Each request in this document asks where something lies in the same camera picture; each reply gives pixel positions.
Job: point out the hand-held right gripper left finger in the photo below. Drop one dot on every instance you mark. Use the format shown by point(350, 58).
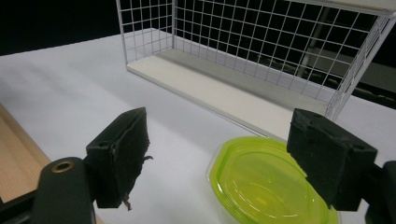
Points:
point(121, 161)

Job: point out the wooden board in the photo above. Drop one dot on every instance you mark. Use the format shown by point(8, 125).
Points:
point(15, 161)

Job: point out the green lidded plastic container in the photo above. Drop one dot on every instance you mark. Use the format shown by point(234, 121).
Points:
point(264, 183)

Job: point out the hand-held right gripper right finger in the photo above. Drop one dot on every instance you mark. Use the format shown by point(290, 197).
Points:
point(330, 158)

